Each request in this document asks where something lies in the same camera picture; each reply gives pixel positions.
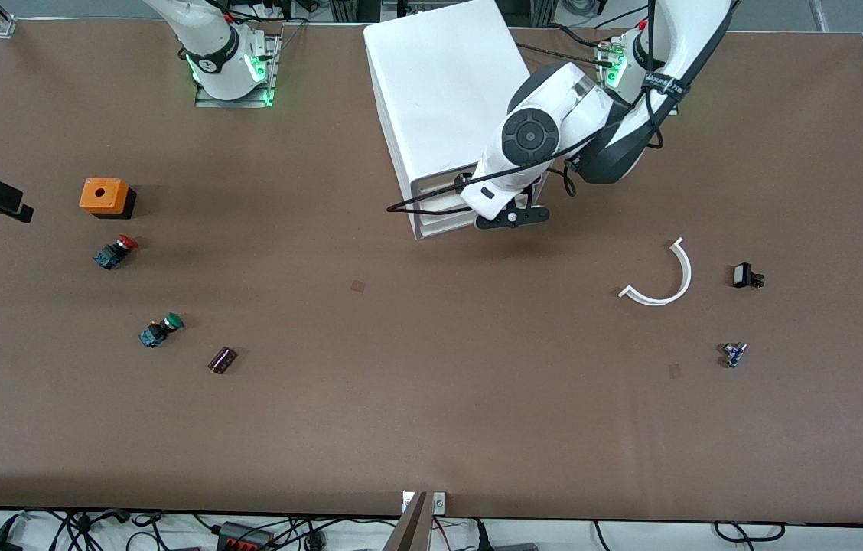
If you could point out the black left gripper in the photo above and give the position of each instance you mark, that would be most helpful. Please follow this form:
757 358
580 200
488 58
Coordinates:
528 190

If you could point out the white plastic drawer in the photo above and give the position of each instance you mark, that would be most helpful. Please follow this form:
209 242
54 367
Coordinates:
443 226
439 187
443 210

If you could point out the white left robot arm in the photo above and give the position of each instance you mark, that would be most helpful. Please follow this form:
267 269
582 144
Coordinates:
546 99

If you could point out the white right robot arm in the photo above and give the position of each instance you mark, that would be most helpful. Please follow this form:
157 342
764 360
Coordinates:
210 46

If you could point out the white drawer cabinet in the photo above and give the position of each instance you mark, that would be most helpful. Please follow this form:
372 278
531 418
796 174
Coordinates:
439 84

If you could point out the white curved plastic strip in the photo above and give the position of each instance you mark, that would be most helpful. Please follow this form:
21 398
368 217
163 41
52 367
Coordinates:
657 301

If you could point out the small black electronic component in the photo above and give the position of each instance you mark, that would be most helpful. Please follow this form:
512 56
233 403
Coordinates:
742 275

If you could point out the small blue electronic component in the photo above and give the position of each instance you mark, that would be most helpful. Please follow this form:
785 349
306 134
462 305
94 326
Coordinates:
734 354

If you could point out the dark maroon cylindrical capacitor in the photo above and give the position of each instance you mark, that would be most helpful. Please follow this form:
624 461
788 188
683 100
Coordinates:
222 360

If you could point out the black power strip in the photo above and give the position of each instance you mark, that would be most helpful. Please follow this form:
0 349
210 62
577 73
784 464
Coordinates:
244 539

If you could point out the orange button enclosure box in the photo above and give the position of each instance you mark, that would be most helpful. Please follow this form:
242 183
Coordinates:
116 195

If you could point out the red push button switch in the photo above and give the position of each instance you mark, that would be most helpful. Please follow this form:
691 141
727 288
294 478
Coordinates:
112 254

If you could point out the green push button switch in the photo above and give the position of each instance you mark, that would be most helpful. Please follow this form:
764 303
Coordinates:
150 335

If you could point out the small white bracket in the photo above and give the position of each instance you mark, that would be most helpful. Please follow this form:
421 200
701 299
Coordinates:
439 502
407 501

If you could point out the grey camera support post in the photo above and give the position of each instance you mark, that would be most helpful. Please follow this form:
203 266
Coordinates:
412 528

